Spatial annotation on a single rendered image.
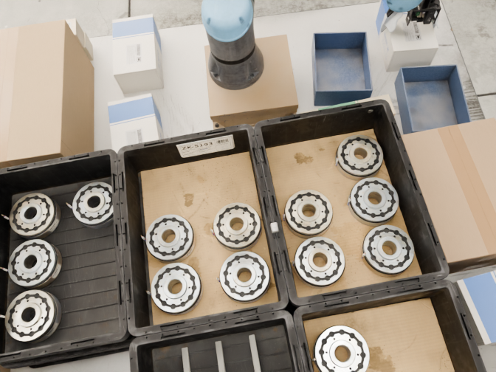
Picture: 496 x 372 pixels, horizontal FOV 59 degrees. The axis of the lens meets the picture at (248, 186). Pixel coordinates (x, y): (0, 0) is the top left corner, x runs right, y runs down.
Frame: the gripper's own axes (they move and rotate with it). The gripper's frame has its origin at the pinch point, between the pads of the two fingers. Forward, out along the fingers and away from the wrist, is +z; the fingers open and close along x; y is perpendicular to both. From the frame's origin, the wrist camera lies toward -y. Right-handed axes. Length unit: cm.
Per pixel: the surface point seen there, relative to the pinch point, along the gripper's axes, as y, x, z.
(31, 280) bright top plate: 68, -93, -10
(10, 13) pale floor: -100, -175, 77
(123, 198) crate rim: 53, -72, -17
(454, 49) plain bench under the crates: 4.0, 14.7, 6.3
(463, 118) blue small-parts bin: 29.5, 9.7, 1.9
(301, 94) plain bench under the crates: 15.5, -30.7, 6.3
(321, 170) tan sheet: 45, -30, -7
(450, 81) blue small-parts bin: 16.3, 10.1, 4.2
